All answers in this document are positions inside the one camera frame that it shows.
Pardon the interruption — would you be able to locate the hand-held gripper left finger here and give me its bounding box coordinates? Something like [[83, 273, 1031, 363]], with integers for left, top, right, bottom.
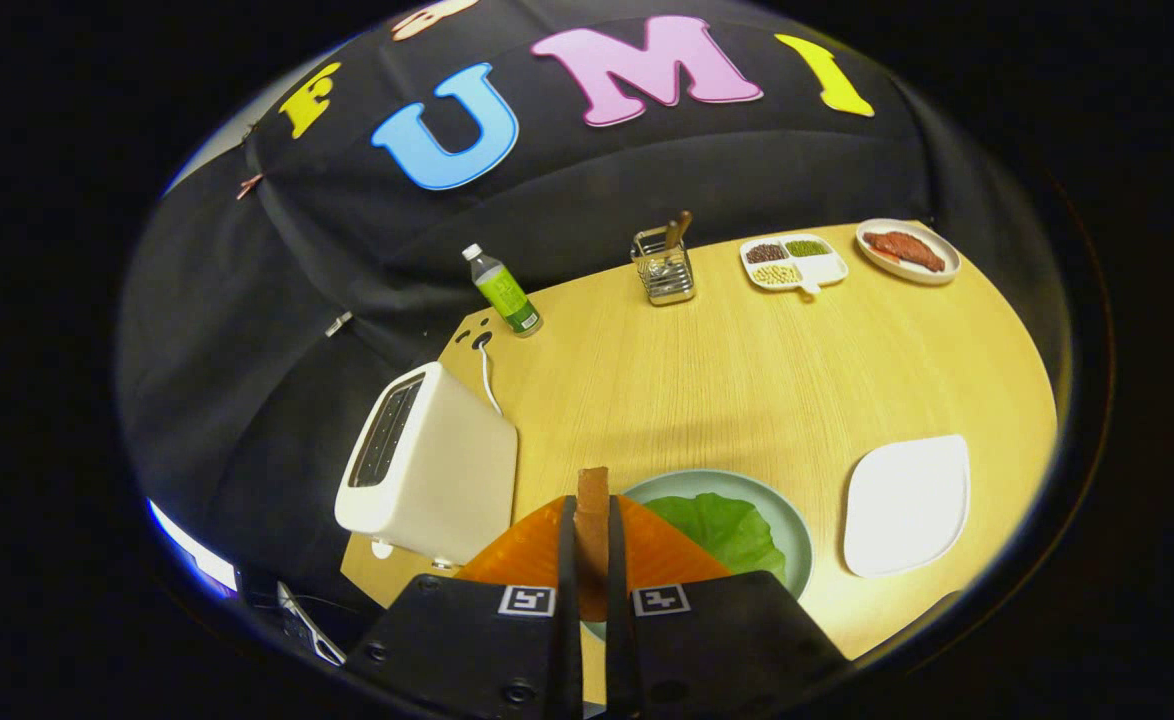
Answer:
[[345, 493, 585, 720]]

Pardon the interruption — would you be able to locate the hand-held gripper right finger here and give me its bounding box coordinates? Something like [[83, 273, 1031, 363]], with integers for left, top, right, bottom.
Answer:
[[605, 493, 853, 720]]

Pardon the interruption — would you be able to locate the bread slice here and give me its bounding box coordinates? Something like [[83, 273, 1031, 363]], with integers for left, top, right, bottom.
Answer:
[[577, 467, 611, 623]]

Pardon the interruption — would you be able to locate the green lettuce leaf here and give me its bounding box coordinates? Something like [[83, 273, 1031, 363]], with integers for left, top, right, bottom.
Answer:
[[644, 492, 788, 586]]

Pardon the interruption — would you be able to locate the pale green round plate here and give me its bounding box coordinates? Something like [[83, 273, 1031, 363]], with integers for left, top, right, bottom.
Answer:
[[582, 468, 814, 641]]

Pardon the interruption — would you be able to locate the white toaster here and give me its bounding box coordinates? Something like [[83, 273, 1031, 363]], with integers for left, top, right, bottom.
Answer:
[[334, 361, 519, 568]]

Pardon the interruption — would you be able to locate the square white plate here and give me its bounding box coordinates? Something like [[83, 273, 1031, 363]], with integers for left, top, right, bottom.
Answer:
[[843, 434, 972, 579]]

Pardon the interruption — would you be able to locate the green label plastic bottle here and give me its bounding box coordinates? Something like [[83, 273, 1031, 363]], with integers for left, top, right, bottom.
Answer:
[[462, 243, 544, 338]]

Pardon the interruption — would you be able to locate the metal utensil holder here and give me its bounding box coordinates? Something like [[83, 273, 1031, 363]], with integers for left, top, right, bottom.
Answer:
[[631, 227, 697, 306]]

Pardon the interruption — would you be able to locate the computer monitor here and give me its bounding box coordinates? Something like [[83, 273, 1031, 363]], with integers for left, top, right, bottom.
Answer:
[[147, 498, 240, 596]]

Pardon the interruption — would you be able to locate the white divided dish with beans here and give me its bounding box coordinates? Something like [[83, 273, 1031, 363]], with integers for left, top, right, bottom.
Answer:
[[740, 234, 849, 296]]

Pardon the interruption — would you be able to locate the black backdrop cloth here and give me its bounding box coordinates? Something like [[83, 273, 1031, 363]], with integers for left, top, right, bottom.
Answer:
[[117, 0, 1068, 591]]

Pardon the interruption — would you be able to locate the round white plate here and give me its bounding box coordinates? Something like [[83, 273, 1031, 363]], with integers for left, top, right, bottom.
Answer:
[[855, 218, 962, 286]]

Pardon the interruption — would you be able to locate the red meat slice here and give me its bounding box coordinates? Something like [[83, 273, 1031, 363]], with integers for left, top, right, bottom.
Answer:
[[864, 231, 946, 273]]

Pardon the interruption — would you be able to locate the white toaster cable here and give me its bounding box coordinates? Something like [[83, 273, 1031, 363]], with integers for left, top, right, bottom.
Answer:
[[474, 335, 504, 417]]

